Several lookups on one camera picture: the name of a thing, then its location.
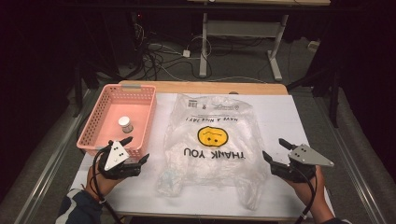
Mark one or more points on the white table mat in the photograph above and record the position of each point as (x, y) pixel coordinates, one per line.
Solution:
(280, 124)

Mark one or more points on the black stand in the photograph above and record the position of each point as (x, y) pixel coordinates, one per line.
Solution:
(77, 90)

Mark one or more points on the white power strip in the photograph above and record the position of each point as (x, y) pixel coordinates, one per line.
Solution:
(313, 45)

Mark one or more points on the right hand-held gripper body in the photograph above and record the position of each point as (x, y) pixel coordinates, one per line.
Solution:
(306, 157)

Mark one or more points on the metal frame rail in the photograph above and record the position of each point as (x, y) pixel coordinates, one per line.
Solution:
(353, 161)
(46, 161)

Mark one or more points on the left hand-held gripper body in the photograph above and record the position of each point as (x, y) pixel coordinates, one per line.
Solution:
(114, 157)

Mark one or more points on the pink plastic basket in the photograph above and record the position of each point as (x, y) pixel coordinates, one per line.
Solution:
(124, 109)

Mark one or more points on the white metal-framed desk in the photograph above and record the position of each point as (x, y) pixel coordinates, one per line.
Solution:
(243, 28)

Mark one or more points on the clear plastic bag yellow face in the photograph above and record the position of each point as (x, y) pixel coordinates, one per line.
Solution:
(211, 149)

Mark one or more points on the person's right hand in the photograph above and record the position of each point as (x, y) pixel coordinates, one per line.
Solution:
(306, 188)

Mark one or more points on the small white-lidded jar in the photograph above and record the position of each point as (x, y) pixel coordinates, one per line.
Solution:
(125, 123)

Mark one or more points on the person's left hand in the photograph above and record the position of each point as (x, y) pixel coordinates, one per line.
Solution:
(101, 185)

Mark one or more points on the white power adapter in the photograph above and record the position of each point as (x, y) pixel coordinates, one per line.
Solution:
(186, 53)

